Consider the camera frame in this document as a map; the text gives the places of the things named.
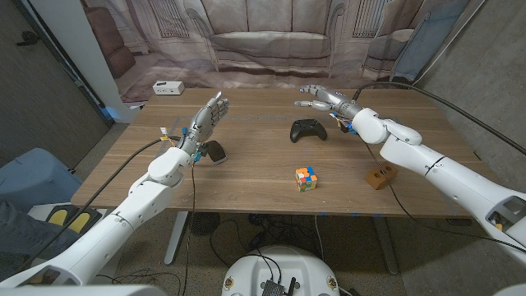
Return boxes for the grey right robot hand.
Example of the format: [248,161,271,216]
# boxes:
[293,84,365,123]

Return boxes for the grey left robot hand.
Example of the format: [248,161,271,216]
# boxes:
[178,91,230,156]

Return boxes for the black game controller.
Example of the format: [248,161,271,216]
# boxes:
[289,118,329,144]

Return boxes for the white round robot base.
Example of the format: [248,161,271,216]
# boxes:
[221,245,341,296]

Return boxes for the multicoloured rubik's cube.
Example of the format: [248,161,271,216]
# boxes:
[294,166,319,193]

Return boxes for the black flat handheld device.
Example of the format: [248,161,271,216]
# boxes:
[204,140,228,165]

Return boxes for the white power box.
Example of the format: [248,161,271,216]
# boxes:
[152,81,186,96]

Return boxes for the small wooden block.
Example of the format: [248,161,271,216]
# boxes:
[364,161,399,191]

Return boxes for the printed sofa room backdrop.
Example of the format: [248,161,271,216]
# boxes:
[80,0,486,104]

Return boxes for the black round floor fan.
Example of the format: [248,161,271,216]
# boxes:
[189,211,221,238]

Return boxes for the white table leg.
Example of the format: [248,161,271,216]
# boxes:
[164,211,190,266]
[371,215,400,275]

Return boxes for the black yellow foot pedal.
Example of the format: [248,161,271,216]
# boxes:
[44,205,104,236]

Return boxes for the blue plastic bin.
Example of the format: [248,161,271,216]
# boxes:
[0,147,83,202]

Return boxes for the white robot torso edge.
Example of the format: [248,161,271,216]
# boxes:
[0,284,166,296]

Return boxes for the person's leg in jeans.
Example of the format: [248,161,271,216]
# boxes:
[0,199,83,283]

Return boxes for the thin black left hand cable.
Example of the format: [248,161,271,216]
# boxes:
[180,160,198,296]

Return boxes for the thin black hand cable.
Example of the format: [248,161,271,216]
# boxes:
[180,160,198,296]
[364,141,526,253]

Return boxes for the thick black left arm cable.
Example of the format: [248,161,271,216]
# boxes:
[16,136,182,272]

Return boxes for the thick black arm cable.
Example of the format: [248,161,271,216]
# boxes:
[16,136,182,272]
[353,81,526,156]

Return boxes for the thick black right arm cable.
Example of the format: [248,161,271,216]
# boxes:
[353,81,526,156]

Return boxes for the thin black right hand cable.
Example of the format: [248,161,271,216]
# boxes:
[364,141,526,253]

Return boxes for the black floor cable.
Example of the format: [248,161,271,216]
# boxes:
[208,213,317,275]

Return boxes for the white floor cable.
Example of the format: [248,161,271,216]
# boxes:
[314,215,326,262]

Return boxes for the black door handle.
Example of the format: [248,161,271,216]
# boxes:
[16,30,41,47]

